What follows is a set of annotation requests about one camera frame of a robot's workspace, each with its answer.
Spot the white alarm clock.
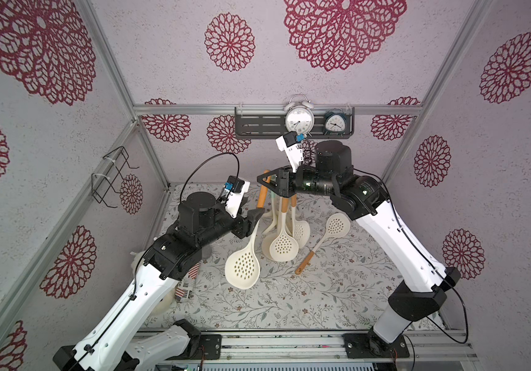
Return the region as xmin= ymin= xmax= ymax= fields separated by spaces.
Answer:
xmin=283 ymin=94 xmax=315 ymax=135

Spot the grey wall shelf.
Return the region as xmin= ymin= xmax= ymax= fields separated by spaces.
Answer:
xmin=234 ymin=106 xmax=355 ymax=140

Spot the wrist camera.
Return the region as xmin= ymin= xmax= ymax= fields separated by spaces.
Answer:
xmin=223 ymin=176 xmax=250 ymax=218
xmin=276 ymin=131 xmax=305 ymax=173

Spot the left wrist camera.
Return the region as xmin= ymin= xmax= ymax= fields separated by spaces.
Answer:
xmin=223 ymin=176 xmax=250 ymax=218

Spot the dark green alarm clock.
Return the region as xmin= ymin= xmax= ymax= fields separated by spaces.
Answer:
xmin=323 ymin=111 xmax=347 ymax=135

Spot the metal base rail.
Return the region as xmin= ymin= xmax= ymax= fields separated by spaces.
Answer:
xmin=155 ymin=330 xmax=482 ymax=370

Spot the black wire wall rack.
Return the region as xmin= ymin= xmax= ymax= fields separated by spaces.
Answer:
xmin=90 ymin=145 xmax=139 ymax=209

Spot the white teddy bear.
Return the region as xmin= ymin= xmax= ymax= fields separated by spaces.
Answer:
xmin=130 ymin=251 xmax=177 ymax=318

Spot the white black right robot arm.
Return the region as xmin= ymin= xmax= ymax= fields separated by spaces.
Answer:
xmin=258 ymin=134 xmax=461 ymax=350

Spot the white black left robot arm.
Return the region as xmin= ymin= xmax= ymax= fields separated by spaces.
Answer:
xmin=53 ymin=188 xmax=268 ymax=370

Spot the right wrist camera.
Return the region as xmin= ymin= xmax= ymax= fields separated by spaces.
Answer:
xmin=276 ymin=131 xmax=305 ymax=173

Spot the flag pattern packet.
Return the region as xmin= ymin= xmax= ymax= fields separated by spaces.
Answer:
xmin=175 ymin=263 xmax=201 ymax=303

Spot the cream skimmer edge-on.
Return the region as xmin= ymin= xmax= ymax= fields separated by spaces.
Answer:
xmin=270 ymin=197 xmax=299 ymax=262

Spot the lone skimmer orange handle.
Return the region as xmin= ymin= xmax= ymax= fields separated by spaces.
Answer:
xmin=290 ymin=195 xmax=310 ymax=248

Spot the cream utensil rack stand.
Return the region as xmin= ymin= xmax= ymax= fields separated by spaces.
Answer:
xmin=262 ymin=195 xmax=282 ymax=261

